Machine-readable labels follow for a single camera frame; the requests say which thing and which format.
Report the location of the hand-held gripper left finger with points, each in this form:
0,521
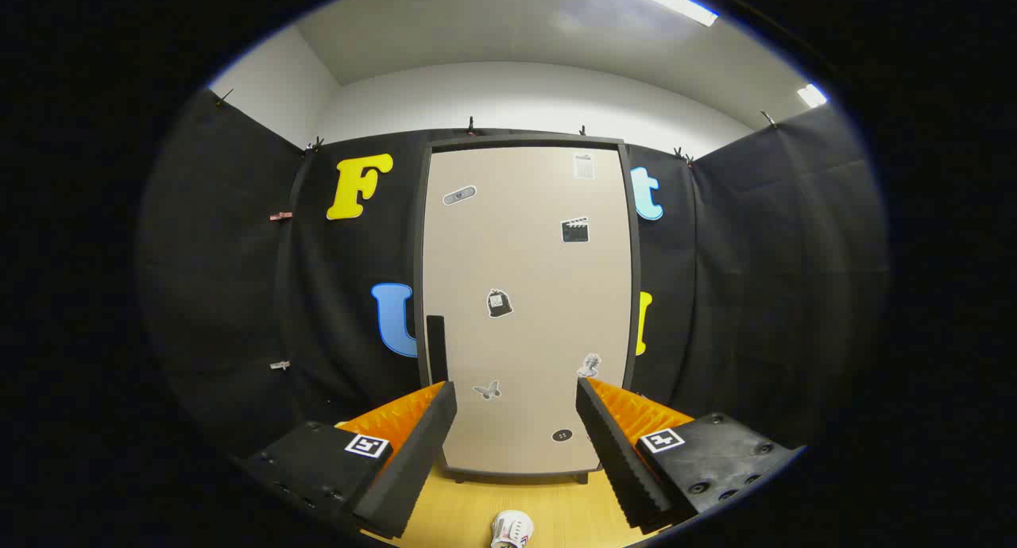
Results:
413,468

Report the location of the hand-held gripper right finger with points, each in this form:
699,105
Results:
616,461

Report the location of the white canvas shoe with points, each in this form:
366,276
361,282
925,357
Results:
512,528

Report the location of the gray shoe cabinet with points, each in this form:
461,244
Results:
418,238

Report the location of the black backdrop cloth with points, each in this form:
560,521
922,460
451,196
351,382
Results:
334,294

